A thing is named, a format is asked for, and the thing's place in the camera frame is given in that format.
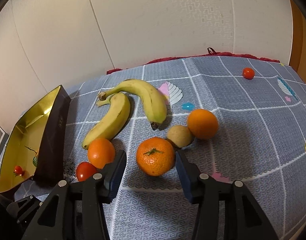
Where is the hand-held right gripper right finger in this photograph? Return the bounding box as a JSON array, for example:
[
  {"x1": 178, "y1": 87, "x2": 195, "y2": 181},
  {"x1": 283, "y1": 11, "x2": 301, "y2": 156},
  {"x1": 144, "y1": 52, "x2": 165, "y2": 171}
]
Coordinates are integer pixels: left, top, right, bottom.
[{"x1": 175, "y1": 150, "x2": 281, "y2": 240}]

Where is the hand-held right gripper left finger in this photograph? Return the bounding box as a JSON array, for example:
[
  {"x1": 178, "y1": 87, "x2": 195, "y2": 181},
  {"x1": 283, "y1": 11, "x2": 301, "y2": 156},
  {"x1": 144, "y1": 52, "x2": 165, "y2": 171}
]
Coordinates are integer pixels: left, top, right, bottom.
[{"x1": 20, "y1": 150, "x2": 127, "y2": 240}]

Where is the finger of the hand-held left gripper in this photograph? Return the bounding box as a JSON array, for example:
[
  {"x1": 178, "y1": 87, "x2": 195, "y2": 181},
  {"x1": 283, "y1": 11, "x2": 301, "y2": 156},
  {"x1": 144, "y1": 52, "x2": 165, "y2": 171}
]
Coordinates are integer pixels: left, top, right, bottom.
[{"x1": 5, "y1": 194, "x2": 44, "y2": 225}]

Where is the small smooth orange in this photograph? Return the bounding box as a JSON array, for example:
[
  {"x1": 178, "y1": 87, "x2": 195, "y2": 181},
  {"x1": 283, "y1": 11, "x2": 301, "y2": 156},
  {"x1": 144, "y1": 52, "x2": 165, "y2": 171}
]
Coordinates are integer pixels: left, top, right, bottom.
[{"x1": 87, "y1": 138, "x2": 116, "y2": 169}]

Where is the mandarin with green stem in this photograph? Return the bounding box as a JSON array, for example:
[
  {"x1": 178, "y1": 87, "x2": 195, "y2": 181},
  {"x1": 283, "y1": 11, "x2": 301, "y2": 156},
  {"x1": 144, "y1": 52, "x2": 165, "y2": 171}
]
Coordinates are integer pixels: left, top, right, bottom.
[{"x1": 136, "y1": 137, "x2": 176, "y2": 177}]

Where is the tan round fruit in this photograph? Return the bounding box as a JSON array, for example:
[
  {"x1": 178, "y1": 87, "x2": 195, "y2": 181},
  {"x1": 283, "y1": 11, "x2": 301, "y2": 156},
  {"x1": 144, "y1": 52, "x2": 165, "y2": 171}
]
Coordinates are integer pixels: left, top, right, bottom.
[{"x1": 167, "y1": 125, "x2": 193, "y2": 148}]

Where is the large smooth orange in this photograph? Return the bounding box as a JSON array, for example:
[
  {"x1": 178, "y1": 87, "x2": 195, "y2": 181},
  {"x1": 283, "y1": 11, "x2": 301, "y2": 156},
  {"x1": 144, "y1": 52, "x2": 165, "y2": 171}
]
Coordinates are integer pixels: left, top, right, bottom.
[{"x1": 187, "y1": 109, "x2": 219, "y2": 140}]

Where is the bunch of yellow bananas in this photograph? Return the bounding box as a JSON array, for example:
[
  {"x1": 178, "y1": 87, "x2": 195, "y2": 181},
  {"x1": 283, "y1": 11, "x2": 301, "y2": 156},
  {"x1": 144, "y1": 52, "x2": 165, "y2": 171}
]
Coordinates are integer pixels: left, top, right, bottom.
[{"x1": 82, "y1": 92, "x2": 131, "y2": 150}]

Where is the gold tin box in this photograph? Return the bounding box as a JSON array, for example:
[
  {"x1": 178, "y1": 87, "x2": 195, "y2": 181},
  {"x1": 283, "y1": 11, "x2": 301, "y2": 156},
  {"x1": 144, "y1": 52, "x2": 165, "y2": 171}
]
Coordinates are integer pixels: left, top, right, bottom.
[{"x1": 0, "y1": 85, "x2": 71, "y2": 193}]

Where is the long curved yellow banana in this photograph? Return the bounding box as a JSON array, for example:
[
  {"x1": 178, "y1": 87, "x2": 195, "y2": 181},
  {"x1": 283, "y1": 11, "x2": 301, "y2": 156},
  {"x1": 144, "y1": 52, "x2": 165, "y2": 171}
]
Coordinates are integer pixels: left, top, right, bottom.
[{"x1": 98, "y1": 79, "x2": 168, "y2": 130}]

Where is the grey patterned blanket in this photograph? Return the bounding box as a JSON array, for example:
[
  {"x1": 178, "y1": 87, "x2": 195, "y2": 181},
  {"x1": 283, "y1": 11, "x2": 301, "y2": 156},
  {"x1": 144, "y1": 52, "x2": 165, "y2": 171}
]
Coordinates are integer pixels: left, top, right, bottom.
[{"x1": 14, "y1": 55, "x2": 306, "y2": 240}]

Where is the small red cherry tomato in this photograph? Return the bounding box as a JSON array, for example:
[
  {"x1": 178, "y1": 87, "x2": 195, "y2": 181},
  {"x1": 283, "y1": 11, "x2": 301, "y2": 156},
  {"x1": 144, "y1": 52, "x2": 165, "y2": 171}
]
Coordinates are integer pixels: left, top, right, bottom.
[{"x1": 242, "y1": 67, "x2": 255, "y2": 80}]

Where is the red blanket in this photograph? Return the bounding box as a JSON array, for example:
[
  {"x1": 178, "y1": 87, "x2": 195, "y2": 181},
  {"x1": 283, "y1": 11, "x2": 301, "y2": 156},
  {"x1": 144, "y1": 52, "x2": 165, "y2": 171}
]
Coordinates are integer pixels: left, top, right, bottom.
[{"x1": 106, "y1": 52, "x2": 285, "y2": 75}]

